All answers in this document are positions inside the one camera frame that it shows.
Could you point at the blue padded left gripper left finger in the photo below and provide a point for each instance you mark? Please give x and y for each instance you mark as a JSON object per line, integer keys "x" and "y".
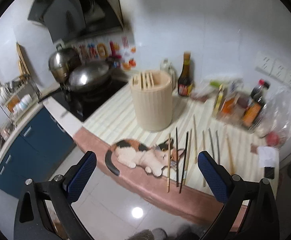
{"x": 78, "y": 175}

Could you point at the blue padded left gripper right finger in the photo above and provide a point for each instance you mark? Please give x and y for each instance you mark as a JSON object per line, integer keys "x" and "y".
{"x": 216, "y": 176}

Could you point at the grey brown chopstick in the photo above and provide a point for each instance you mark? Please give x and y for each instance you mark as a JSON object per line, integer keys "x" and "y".
{"x": 218, "y": 148}

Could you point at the black chopstick with tip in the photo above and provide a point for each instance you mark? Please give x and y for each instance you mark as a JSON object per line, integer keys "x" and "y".
{"x": 184, "y": 163}

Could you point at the dark grey chopstick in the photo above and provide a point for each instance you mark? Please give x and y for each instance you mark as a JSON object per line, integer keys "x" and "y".
{"x": 211, "y": 143}

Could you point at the thin wooden chopstick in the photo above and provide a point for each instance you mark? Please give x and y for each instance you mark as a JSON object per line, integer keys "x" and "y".
{"x": 204, "y": 148}

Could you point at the blue kitchen cabinet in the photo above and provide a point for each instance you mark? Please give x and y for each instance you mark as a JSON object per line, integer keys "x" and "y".
{"x": 36, "y": 153}

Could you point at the patterned wooden chopstick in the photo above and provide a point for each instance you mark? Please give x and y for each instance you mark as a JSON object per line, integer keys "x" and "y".
{"x": 195, "y": 139}

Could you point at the black phone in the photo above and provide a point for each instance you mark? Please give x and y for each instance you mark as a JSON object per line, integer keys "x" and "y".
{"x": 269, "y": 173}

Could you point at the white folded paper towel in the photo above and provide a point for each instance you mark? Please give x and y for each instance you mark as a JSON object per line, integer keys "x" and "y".
{"x": 267, "y": 156}

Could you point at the striped cat print mat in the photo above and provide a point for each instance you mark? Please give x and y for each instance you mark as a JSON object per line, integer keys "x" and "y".
{"x": 115, "y": 120}

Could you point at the red round object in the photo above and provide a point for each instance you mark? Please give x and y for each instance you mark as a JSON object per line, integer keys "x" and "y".
{"x": 272, "y": 139}

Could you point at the clear acrylic condiment organizer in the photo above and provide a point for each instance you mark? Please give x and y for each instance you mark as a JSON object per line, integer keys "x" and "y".
{"x": 231, "y": 102}

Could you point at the black induction cooktop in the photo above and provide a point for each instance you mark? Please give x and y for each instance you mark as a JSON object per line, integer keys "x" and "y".
{"x": 84, "y": 104}

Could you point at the clear plastic bag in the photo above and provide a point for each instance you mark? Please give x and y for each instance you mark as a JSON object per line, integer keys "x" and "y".
{"x": 275, "y": 116}

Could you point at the orange label sauce bottle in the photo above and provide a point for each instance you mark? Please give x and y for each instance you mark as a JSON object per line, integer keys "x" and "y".
{"x": 256, "y": 103}

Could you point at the dark soy sauce bottle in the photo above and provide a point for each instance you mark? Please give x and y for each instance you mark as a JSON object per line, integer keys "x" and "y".
{"x": 184, "y": 80}

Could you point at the dish rack with bowls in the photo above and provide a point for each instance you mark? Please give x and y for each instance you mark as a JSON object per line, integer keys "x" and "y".
{"x": 18, "y": 96}

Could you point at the steel wok with lid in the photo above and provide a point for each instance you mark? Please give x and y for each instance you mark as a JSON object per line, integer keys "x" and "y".
{"x": 85, "y": 78}

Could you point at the beige ribbed utensil holder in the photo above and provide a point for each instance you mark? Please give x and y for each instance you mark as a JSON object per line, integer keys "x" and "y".
{"x": 152, "y": 99}

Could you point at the stainless steel stock pot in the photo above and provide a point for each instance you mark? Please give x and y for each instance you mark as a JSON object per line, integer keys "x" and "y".
{"x": 63, "y": 62}

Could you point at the wooden cutting board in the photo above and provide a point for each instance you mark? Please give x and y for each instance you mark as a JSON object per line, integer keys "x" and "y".
{"x": 21, "y": 64}

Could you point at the black range hood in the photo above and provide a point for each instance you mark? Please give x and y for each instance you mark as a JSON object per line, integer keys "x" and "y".
{"x": 68, "y": 20}

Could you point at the white wall socket panel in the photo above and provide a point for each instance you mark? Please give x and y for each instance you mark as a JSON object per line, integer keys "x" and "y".
{"x": 273, "y": 68}

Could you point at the colourful wall sticker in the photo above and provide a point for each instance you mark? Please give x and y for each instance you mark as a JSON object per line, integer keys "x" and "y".
{"x": 121, "y": 48}

